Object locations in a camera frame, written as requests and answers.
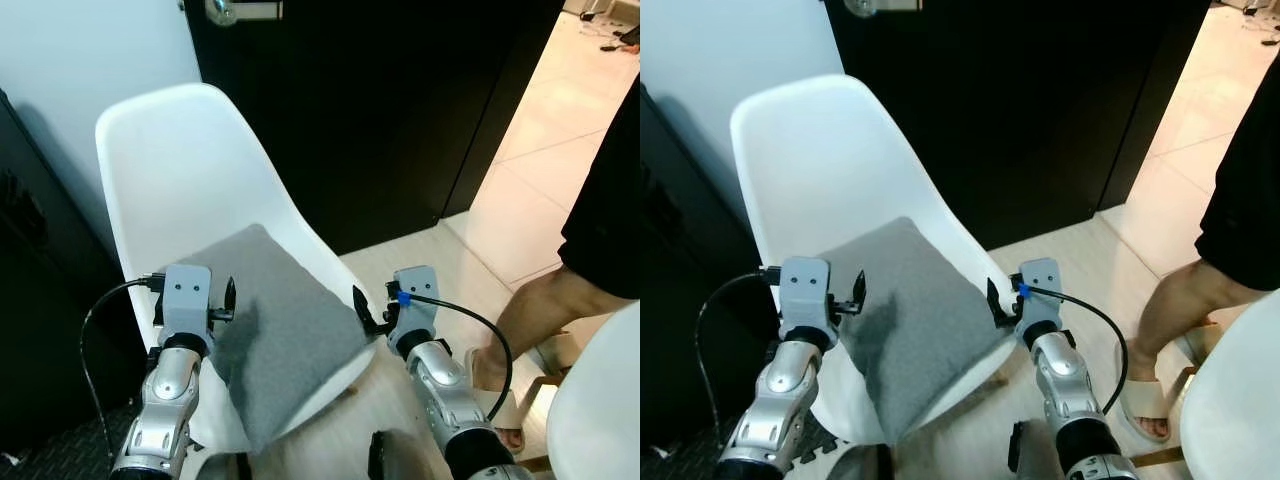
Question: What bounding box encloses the black cabinet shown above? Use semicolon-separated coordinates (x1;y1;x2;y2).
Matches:
0;88;146;451
640;80;771;446

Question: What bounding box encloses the beige sandal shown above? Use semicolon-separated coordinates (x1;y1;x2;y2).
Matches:
530;335;581;376
1180;325;1216;366
1115;340;1171;444
465;345;526;456

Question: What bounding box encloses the person in black shorts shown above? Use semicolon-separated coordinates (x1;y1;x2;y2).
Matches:
490;75;641;451
1120;75;1280;441

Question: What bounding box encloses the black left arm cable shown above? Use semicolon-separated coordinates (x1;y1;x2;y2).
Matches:
697;265;783;441
80;272;167;461

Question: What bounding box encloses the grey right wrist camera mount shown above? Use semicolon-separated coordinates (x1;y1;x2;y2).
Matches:
395;267;441;336
1018;258;1063;326

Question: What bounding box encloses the robot right leg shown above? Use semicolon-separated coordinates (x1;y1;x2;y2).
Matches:
1008;420;1032;474
367;430;403;480

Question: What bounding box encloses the black door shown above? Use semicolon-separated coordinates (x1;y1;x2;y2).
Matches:
822;0;1211;251
183;0;566;256

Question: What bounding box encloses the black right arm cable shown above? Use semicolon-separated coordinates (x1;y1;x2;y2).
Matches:
387;282;514;421
1010;272;1129;416

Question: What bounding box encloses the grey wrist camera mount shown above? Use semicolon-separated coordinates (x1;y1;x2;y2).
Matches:
395;267;441;336
780;257;833;331
1018;258;1063;326
163;265;213;337

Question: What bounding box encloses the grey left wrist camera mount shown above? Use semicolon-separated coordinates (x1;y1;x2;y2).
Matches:
163;265;213;337
780;257;833;331

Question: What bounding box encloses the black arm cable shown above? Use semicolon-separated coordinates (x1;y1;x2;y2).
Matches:
387;282;514;421
80;272;167;461
697;265;783;441
1010;272;1129;416

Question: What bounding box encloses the grey square cushion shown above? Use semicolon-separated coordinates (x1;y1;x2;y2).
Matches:
815;217;1013;444
165;223;373;453

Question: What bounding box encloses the silver door handle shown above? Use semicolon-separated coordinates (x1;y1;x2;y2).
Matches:
845;0;921;18
205;0;284;28

